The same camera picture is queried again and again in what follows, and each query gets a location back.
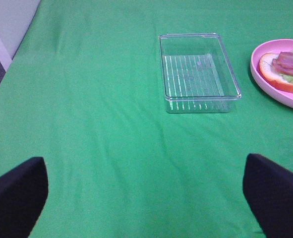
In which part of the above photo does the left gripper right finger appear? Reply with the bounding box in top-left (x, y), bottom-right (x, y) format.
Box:
top-left (242, 154), bottom-right (293, 238)

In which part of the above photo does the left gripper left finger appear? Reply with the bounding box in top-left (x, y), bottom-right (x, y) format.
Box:
top-left (0, 157), bottom-right (49, 238)

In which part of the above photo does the toy bread slice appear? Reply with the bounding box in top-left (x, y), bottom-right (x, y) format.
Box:
top-left (259, 53), bottom-right (293, 93)

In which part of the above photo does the pink round plate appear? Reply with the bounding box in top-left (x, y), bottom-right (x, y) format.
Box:
top-left (250, 39), bottom-right (293, 108)

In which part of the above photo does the green tablecloth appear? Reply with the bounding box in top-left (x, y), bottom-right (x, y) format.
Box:
top-left (0, 0), bottom-right (293, 238)

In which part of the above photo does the left clear plastic tray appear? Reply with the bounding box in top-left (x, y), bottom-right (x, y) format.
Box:
top-left (159, 33), bottom-right (241, 114)

